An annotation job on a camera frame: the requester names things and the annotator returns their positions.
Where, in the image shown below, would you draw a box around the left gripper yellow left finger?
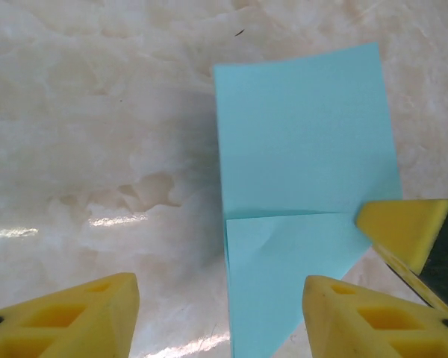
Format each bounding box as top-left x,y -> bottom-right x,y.
0,272 -> 140,358

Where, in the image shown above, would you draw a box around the light blue paper sheet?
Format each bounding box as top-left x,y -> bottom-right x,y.
212,42 -> 403,358

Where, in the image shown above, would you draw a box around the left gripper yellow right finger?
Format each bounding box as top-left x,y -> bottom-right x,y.
302,274 -> 448,358

